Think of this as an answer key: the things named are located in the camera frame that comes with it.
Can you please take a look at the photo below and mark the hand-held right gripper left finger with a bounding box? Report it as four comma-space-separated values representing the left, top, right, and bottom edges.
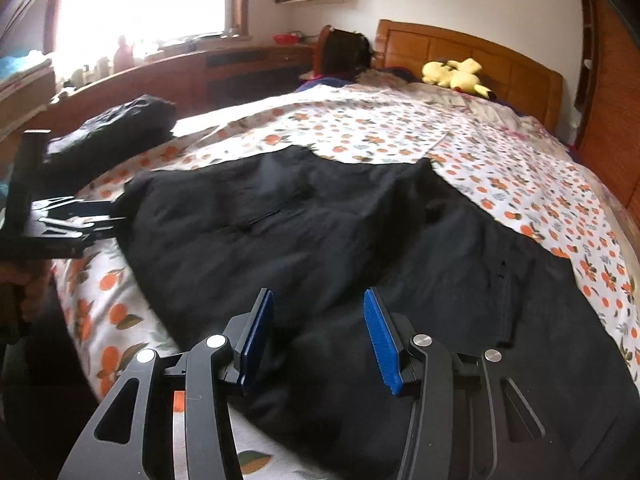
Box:
57, 287, 276, 480

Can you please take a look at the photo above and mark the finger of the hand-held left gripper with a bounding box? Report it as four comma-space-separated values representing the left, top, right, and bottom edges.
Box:
39, 215, 128, 242
30, 197, 117, 217

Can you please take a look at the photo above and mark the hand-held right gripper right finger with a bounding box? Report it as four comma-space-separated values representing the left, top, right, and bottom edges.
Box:
363, 287, 581, 480

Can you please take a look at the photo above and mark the black coat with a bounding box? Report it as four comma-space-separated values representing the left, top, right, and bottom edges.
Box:
115, 146, 640, 480

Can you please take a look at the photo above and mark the person's left hand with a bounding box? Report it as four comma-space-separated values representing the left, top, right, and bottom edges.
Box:
0, 262, 53, 323

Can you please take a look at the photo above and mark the folded black garment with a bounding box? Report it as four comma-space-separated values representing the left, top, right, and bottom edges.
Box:
42, 94, 178, 181

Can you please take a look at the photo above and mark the beige cloth pile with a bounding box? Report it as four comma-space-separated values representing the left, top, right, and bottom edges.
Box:
0, 62, 57, 128

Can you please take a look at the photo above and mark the pink bottle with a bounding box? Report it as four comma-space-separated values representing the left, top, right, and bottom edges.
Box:
114, 35, 135, 70

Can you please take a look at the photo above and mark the wooden window sill cabinet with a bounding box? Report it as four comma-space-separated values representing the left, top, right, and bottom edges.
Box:
45, 42, 321, 126

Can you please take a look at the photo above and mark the bright window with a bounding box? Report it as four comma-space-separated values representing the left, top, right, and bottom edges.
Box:
45, 0, 251, 63

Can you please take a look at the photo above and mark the orange floral bedsheet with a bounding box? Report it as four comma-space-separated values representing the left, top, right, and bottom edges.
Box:
50, 82, 640, 480

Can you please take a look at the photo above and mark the blue red cloth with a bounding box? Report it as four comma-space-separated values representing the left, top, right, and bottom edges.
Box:
295, 74, 351, 93

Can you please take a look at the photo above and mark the yellow plush toy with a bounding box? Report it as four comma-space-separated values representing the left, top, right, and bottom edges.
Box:
421, 57, 496, 100

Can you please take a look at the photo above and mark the dark chair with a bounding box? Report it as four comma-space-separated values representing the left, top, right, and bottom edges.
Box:
314, 25, 373, 83

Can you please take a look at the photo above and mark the wooden headboard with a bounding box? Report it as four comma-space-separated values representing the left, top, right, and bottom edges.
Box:
374, 19, 565, 133

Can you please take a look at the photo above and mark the wooden wardrobe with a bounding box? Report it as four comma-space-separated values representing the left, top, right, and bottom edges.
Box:
572, 0, 640, 211

